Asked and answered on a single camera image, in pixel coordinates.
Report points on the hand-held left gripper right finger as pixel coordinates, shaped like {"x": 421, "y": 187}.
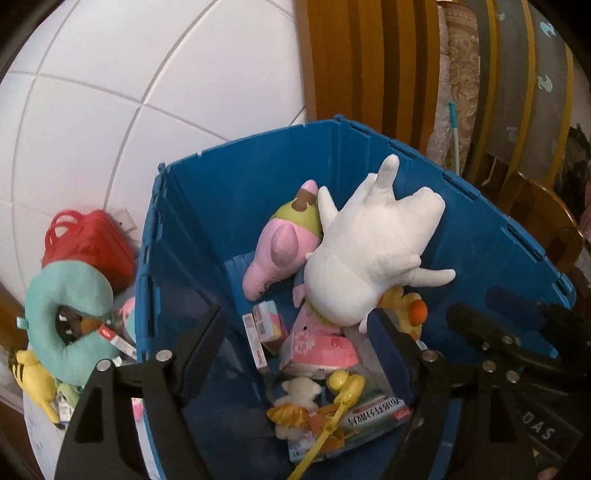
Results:
{"x": 392, "y": 360}

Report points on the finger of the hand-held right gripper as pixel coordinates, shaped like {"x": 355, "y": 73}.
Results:
{"x": 554, "y": 327}
{"x": 485, "y": 330}

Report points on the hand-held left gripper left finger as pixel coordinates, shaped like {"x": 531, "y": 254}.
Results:
{"x": 203, "y": 341}

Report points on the yellow duck plush toy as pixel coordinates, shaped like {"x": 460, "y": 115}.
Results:
{"x": 406, "y": 309}

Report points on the red green small box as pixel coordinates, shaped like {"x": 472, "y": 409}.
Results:
{"x": 256, "y": 341}

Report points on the yellow plastic clip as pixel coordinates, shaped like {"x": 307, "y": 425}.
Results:
{"x": 346, "y": 387}

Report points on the pink white small box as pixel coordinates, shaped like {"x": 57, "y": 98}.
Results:
{"x": 268, "y": 323}

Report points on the pink wipes packet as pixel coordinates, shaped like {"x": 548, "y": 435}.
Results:
{"x": 318, "y": 346}

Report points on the small white teddy bear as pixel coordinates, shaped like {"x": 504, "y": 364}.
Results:
{"x": 302, "y": 392}

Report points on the white plush toy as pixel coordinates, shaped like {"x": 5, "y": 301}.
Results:
{"x": 360, "y": 263}

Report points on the pink plush toy green shorts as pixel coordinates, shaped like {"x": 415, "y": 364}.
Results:
{"x": 272, "y": 258}

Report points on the blue plastic crate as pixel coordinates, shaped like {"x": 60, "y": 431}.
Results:
{"x": 231, "y": 194}

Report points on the small teal pink plush toy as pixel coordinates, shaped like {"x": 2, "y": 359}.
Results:
{"x": 127, "y": 318}

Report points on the red white packet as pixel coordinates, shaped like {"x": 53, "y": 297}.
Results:
{"x": 111, "y": 334}

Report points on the wooden chair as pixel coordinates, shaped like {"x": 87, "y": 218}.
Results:
{"x": 545, "y": 217}

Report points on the red handbag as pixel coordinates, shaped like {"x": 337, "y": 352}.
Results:
{"x": 92, "y": 249}

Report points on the teal neck pillow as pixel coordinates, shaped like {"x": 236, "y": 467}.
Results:
{"x": 46, "y": 314}

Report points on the teal white stick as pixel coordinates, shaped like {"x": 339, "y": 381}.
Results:
{"x": 455, "y": 138}

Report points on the wooden cabinet with grey doors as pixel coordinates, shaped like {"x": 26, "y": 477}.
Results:
{"x": 521, "y": 69}

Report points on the beige patterned cloth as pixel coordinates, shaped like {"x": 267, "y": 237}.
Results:
{"x": 455, "y": 69}

